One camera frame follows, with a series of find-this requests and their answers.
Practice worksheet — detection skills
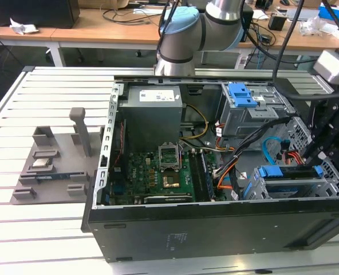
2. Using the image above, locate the green motherboard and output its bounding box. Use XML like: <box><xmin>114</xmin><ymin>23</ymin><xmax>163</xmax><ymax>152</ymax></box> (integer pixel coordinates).
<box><xmin>108</xmin><ymin>148</ymin><xmax>227</xmax><ymax>206</ymax></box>

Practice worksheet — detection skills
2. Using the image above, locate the crumpled white paper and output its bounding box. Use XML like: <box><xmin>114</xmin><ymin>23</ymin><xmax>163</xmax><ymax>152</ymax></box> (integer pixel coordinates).
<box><xmin>10</xmin><ymin>18</ymin><xmax>40</xmax><ymax>35</ymax></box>

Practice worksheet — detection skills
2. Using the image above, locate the wooden desk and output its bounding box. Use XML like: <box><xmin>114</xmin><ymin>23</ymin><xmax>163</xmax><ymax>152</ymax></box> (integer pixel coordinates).
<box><xmin>0</xmin><ymin>7</ymin><xmax>339</xmax><ymax>68</ymax></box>

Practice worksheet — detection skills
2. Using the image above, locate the black open PC case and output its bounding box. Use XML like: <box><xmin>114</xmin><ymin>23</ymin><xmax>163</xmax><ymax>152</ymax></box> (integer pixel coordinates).
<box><xmin>80</xmin><ymin>74</ymin><xmax>339</xmax><ymax>263</ymax></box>

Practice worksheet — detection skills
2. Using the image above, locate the small black box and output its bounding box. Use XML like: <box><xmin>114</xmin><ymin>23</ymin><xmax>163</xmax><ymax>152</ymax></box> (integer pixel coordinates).
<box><xmin>268</xmin><ymin>14</ymin><xmax>287</xmax><ymax>32</ymax></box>

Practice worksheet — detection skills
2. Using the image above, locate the grey parts rack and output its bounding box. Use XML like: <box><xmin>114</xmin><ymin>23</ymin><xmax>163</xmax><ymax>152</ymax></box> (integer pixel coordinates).
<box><xmin>10</xmin><ymin>107</ymin><xmax>106</xmax><ymax>206</ymax></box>

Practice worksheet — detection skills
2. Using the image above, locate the black case fan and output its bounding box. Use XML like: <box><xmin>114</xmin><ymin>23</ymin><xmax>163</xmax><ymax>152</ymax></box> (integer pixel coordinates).
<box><xmin>112</xmin><ymin>119</ymin><xmax>128</xmax><ymax>175</ymax></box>

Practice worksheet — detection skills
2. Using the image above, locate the yellow wire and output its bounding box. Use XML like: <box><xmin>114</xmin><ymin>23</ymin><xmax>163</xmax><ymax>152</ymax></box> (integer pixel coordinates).
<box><xmin>179</xmin><ymin>104</ymin><xmax>210</xmax><ymax>141</ymax></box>

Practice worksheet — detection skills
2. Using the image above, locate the black wire bundle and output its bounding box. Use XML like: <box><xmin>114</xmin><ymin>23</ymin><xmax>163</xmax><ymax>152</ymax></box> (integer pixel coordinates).
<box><xmin>212</xmin><ymin>116</ymin><xmax>292</xmax><ymax>201</ymax></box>

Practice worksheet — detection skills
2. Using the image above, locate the silver CPU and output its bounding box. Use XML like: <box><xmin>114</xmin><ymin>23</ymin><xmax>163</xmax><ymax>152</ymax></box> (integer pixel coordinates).
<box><xmin>31</xmin><ymin>158</ymin><xmax>52</xmax><ymax>168</ymax></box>

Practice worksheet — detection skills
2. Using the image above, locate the orange wire bundle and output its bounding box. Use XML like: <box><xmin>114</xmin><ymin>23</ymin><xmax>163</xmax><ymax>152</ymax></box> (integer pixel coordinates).
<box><xmin>282</xmin><ymin>148</ymin><xmax>306</xmax><ymax>166</ymax></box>

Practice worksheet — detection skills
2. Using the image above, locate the black graphics card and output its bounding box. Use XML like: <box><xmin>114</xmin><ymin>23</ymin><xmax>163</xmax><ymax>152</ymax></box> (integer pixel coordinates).
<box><xmin>133</xmin><ymin>192</ymin><xmax>194</xmax><ymax>205</ymax></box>

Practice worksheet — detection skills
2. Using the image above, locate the hard disk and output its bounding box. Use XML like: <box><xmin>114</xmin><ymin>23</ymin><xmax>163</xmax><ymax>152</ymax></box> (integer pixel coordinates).
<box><xmin>242</xmin><ymin>163</ymin><xmax>325</xmax><ymax>200</ymax></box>

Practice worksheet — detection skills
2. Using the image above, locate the grey power supply unit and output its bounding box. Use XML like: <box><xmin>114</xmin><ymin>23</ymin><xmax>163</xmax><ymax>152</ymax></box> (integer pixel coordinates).
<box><xmin>118</xmin><ymin>85</ymin><xmax>184</xmax><ymax>152</ymax></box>

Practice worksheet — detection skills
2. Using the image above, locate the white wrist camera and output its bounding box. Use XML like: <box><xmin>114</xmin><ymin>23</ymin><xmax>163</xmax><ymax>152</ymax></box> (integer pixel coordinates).
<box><xmin>313</xmin><ymin>49</ymin><xmax>339</xmax><ymax>84</ymax></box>

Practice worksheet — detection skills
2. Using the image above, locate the clear plastic wrap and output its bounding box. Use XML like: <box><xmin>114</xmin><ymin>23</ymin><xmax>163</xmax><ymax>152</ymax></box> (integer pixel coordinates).
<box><xmin>298</xmin><ymin>15</ymin><xmax>330</xmax><ymax>37</ymax></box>

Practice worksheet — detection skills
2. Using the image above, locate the orange flat wire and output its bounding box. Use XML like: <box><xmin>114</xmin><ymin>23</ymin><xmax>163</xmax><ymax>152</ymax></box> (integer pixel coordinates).
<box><xmin>216</xmin><ymin>164</ymin><xmax>239</xmax><ymax>191</ymax></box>

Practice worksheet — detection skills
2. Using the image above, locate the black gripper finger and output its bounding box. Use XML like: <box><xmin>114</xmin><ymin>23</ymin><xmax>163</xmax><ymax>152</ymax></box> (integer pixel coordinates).
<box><xmin>302</xmin><ymin>131</ymin><xmax>339</xmax><ymax>168</ymax></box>
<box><xmin>306</xmin><ymin>99</ymin><xmax>339</xmax><ymax>150</ymax></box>

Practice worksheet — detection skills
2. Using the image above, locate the large black box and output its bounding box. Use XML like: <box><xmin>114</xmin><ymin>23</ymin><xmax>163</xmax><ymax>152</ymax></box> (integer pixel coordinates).
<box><xmin>0</xmin><ymin>0</ymin><xmax>81</xmax><ymax>29</ymax></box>

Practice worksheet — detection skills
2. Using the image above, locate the white flat box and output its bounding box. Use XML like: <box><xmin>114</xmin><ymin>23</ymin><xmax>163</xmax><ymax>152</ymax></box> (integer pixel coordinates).
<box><xmin>323</xmin><ymin>23</ymin><xmax>339</xmax><ymax>41</ymax></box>

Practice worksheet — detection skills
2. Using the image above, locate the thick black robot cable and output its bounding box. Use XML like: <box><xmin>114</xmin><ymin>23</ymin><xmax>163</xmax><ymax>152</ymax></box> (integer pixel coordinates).
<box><xmin>271</xmin><ymin>0</ymin><xmax>330</xmax><ymax>101</ymax></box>

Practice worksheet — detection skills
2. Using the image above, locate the metal socket cover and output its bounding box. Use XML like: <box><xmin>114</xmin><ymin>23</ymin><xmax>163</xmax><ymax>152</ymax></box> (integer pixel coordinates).
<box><xmin>157</xmin><ymin>142</ymin><xmax>179</xmax><ymax>172</ymax></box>

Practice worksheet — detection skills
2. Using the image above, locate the blue and white box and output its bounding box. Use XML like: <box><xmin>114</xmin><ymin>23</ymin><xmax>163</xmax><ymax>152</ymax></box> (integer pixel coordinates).
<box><xmin>318</xmin><ymin>2</ymin><xmax>339</xmax><ymax>24</ymax></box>

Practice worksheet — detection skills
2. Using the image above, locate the light blue wire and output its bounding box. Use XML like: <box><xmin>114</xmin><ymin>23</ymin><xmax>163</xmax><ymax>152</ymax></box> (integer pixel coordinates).
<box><xmin>262</xmin><ymin>136</ymin><xmax>285</xmax><ymax>166</ymax></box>

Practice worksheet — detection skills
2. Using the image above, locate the blue plastic drive latch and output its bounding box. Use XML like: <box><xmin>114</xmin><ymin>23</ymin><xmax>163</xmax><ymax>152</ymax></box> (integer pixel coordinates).
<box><xmin>228</xmin><ymin>82</ymin><xmax>258</xmax><ymax>109</ymax></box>

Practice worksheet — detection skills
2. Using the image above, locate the CPU socket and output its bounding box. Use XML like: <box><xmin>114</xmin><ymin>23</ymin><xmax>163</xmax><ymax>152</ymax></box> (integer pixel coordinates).
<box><xmin>160</xmin><ymin>170</ymin><xmax>180</xmax><ymax>190</ymax></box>

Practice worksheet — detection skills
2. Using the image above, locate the red black twisted wire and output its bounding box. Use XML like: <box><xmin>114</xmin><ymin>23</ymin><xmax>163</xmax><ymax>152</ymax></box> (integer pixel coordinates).
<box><xmin>113</xmin><ymin>144</ymin><xmax>127</xmax><ymax>170</ymax></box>

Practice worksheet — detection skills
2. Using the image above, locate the dark installed RAM stick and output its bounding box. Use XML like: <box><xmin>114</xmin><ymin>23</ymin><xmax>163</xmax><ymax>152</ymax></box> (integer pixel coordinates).
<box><xmin>199</xmin><ymin>150</ymin><xmax>216</xmax><ymax>201</ymax></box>

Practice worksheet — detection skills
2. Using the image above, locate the metal disk bay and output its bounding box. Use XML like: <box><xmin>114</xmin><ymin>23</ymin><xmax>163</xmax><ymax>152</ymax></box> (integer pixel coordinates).
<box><xmin>242</xmin><ymin>156</ymin><xmax>339</xmax><ymax>201</ymax></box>

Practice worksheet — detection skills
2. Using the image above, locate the black computer tower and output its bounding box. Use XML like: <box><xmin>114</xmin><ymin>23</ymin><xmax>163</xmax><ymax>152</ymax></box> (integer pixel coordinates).
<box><xmin>242</xmin><ymin>4</ymin><xmax>255</xmax><ymax>43</ymax></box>

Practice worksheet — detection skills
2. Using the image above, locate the grey metal drive cage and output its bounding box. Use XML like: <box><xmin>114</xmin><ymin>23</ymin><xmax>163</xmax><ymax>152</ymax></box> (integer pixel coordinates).
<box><xmin>219</xmin><ymin>82</ymin><xmax>298</xmax><ymax>146</ymax></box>

